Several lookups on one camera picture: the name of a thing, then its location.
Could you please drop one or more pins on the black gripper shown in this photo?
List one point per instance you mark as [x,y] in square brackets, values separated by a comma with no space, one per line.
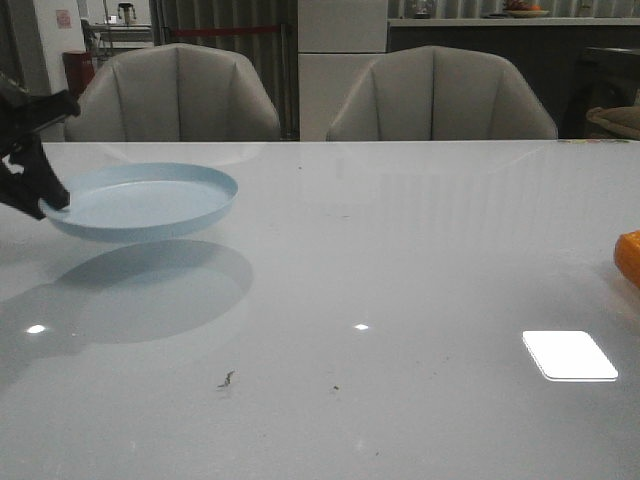
[23,117]

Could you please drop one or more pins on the light blue round plate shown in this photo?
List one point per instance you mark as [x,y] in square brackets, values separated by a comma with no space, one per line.
[143,202]

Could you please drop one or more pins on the orange corn cob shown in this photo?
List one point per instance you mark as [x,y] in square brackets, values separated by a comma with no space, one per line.
[627,256]

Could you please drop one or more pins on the red cylindrical bin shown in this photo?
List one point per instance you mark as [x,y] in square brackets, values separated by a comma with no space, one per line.
[79,70]

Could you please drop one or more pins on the beige armchair left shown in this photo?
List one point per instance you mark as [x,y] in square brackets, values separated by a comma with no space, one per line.
[175,93]

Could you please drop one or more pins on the beige armchair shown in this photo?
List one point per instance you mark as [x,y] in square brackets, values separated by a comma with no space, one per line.
[175,93]
[436,93]

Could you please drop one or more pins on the metal cart in background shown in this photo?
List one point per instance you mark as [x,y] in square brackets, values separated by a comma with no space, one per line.
[113,27]

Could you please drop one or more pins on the red barrier belt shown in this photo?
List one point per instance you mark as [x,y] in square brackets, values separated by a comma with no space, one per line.
[230,31]

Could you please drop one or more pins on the white cabinet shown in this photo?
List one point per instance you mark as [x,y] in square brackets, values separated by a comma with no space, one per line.
[335,40]

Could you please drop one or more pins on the beige armchair right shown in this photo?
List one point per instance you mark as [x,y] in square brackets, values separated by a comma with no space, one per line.
[436,93]

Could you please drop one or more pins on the fruit bowl on counter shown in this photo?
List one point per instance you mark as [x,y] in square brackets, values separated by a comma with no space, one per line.
[523,9]

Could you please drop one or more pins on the dark counter shelf unit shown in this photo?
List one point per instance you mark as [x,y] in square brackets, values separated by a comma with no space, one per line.
[545,50]

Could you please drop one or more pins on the dark chair with cushion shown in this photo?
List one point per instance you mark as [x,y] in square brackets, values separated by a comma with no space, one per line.
[603,77]

